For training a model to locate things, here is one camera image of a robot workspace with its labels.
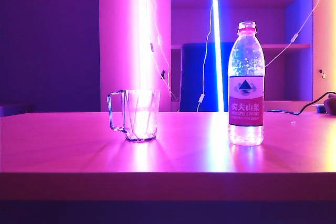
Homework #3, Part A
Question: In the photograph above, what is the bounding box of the clear water bottle red label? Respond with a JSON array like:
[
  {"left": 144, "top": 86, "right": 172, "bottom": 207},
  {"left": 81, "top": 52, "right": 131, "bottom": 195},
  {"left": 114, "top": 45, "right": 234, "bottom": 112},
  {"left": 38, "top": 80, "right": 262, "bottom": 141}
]
[{"left": 227, "top": 21, "right": 266, "bottom": 146}]

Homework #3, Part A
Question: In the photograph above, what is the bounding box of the clear glass mug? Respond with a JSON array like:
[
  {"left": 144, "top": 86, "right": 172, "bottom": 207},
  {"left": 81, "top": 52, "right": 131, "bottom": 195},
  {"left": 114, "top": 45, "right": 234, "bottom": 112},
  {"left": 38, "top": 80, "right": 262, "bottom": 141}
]
[{"left": 107, "top": 89, "right": 161, "bottom": 143}]

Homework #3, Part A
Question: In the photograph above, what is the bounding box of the blue chair back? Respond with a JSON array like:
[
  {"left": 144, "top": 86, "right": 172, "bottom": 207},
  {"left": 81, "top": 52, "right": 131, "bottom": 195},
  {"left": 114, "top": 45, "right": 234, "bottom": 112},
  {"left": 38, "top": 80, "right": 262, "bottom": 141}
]
[{"left": 180, "top": 42, "right": 237, "bottom": 112}]

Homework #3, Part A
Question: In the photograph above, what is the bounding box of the pink light tube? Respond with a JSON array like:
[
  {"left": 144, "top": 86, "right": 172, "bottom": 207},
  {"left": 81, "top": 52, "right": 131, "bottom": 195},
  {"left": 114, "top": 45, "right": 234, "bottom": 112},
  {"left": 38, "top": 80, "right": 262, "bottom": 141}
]
[{"left": 136, "top": 0, "right": 153, "bottom": 91}]

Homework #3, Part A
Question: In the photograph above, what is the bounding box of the blue-white light tube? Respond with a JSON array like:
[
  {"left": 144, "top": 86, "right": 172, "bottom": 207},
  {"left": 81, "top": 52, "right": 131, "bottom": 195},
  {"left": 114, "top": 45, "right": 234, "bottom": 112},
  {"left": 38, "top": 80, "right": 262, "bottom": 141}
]
[{"left": 212, "top": 0, "right": 225, "bottom": 112}]

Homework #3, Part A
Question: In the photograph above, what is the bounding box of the brown rounded object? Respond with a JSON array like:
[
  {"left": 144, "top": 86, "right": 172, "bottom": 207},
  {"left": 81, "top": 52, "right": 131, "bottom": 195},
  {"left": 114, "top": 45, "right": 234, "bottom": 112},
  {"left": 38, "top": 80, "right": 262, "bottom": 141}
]
[{"left": 323, "top": 97, "right": 336, "bottom": 116}]

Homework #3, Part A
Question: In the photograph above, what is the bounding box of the white cable with inline switch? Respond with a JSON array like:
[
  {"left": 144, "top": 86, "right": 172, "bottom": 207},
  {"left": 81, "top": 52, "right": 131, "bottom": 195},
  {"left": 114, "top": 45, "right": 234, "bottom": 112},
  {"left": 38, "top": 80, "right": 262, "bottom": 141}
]
[
  {"left": 146, "top": 0, "right": 182, "bottom": 102},
  {"left": 264, "top": 0, "right": 334, "bottom": 68},
  {"left": 197, "top": 5, "right": 214, "bottom": 112}
]

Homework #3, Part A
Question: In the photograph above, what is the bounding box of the black cable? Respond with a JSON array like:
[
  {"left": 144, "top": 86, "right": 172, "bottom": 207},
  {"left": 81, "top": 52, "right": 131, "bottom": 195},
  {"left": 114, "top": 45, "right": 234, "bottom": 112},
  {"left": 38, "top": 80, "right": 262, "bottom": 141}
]
[{"left": 267, "top": 91, "right": 336, "bottom": 116}]

